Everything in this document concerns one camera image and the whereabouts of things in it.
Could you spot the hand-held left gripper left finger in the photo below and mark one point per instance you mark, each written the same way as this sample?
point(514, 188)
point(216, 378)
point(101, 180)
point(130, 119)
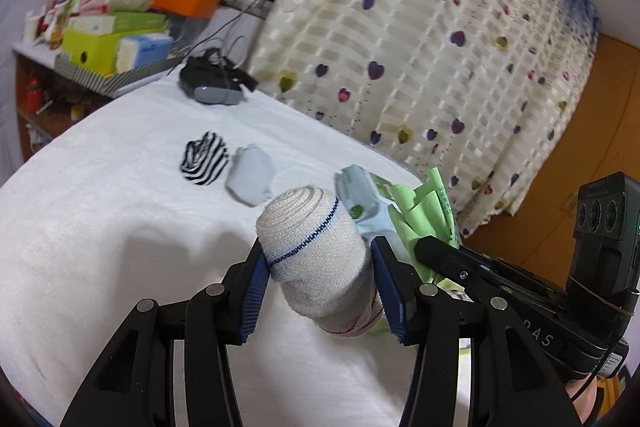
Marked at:
point(252, 297)

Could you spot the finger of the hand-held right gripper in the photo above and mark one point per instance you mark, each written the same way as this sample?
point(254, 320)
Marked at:
point(470, 259)
point(465, 279)

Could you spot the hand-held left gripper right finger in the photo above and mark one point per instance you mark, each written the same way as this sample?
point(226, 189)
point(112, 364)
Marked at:
point(387, 292)

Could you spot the light green cloth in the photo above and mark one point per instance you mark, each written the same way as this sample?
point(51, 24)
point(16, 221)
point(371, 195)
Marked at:
point(425, 212)

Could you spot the person's right forearm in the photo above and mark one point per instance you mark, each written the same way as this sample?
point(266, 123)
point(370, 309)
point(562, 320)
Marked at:
point(587, 402)

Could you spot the pale blue wet wipes pack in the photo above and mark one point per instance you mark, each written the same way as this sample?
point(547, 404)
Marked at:
point(365, 202)

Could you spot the wooden wardrobe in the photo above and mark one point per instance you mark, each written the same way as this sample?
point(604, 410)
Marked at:
point(560, 147)

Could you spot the grey sock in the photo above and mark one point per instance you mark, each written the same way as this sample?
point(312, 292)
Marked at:
point(250, 177)

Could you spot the black white striped sock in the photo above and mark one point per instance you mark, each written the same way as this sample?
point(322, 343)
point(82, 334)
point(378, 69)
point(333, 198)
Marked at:
point(202, 159)

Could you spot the white bed blanket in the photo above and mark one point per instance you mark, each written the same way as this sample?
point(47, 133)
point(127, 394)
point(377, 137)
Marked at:
point(100, 232)

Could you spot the black grey headset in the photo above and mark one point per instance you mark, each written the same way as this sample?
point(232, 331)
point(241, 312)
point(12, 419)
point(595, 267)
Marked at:
point(215, 94)

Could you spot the heart print curtain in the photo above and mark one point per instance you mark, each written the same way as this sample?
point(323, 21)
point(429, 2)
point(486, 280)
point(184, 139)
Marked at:
point(425, 32)

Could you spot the striped tray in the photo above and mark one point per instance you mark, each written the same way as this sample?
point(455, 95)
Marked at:
point(105, 82)

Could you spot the wooden shelf unit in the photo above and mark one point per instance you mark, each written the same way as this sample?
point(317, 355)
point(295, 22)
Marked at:
point(50, 127)

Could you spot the blue tissue pack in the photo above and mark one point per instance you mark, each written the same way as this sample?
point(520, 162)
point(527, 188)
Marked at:
point(145, 52)

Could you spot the lime green box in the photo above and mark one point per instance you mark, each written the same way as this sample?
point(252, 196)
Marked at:
point(90, 49)

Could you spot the red bottle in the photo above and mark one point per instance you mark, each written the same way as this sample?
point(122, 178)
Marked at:
point(34, 97)

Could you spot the flat green white box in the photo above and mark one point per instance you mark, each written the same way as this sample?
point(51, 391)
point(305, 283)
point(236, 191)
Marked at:
point(120, 23)

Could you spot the white cup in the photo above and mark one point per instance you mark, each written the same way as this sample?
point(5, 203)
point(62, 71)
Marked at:
point(31, 27)

